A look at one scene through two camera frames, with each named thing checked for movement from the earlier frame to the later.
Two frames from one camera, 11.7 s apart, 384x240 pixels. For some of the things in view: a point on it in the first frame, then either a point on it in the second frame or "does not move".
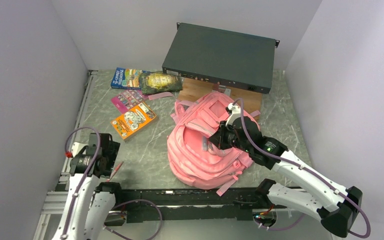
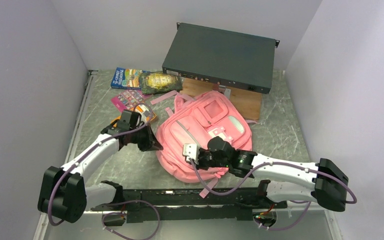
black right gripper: x=218 y=138 -> x=199 y=163
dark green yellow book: x=158 y=82 does not move
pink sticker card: x=127 y=99 does not move
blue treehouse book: x=129 y=78 does not move
